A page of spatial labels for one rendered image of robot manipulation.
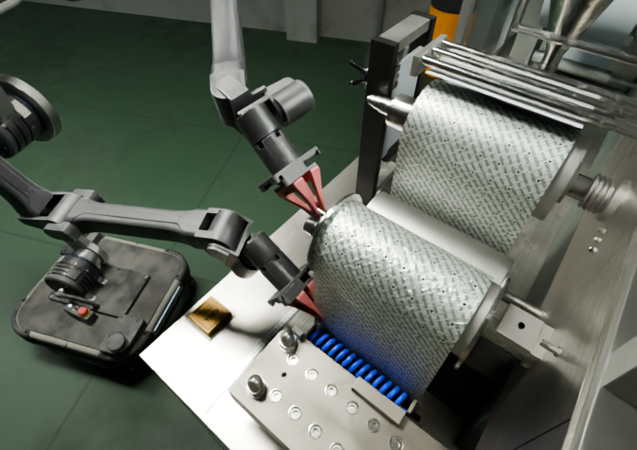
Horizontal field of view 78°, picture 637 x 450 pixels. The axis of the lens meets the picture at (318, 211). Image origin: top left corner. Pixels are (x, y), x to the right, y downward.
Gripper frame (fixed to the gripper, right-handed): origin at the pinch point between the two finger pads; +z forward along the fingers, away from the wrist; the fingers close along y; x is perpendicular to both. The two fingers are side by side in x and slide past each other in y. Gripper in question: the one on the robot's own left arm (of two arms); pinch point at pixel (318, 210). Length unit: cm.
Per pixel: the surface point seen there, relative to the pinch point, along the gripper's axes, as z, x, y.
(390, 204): 7.1, 2.0, -12.2
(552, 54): 5, 13, -69
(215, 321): 10.4, -37.0, 16.5
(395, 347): 23.8, 4.8, 5.7
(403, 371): 29.9, 1.5, 5.4
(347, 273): 8.8, 6.7, 6.3
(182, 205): -26, -185, -39
